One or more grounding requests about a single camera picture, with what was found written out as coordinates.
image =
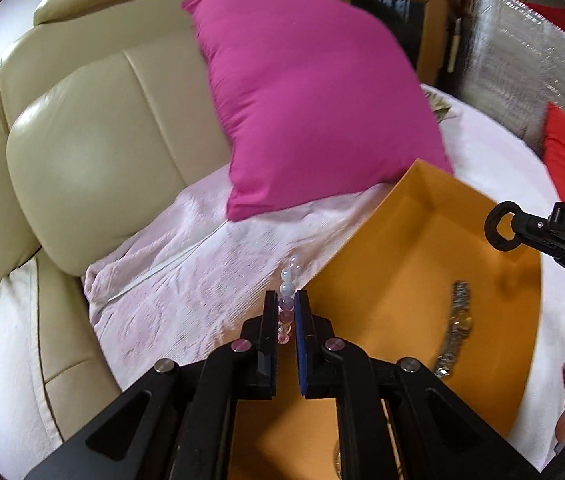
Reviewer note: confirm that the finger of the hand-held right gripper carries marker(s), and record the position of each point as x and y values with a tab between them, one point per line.
534	230

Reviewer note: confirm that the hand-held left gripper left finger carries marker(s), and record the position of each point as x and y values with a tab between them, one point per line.
267	350

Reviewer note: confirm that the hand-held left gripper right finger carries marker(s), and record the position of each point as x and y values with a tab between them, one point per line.
305	340

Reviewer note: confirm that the orange cardboard box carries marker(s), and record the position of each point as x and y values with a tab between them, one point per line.
412	270

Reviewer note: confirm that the silver metal wristwatch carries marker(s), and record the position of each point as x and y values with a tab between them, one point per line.
459	320

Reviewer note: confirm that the gold bangle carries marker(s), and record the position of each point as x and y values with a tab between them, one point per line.
337	455

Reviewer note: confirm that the pale pink blanket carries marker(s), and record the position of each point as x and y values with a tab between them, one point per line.
187	260

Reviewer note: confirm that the patterned beige cloth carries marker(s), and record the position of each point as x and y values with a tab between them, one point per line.
440	107

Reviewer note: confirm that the silver foil panel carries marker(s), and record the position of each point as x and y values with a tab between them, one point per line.
512	60

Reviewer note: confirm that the red blanket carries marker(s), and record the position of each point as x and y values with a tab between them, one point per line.
562	25

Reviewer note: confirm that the wooden cabinet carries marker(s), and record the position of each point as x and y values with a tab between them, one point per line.
437	35

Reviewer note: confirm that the pink pillow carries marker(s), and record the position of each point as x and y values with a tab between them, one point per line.
312	100

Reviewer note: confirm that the white cloth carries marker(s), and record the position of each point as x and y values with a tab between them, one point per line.
7	360

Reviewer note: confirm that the beige leather sofa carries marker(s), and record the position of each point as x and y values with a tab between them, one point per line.
102	135

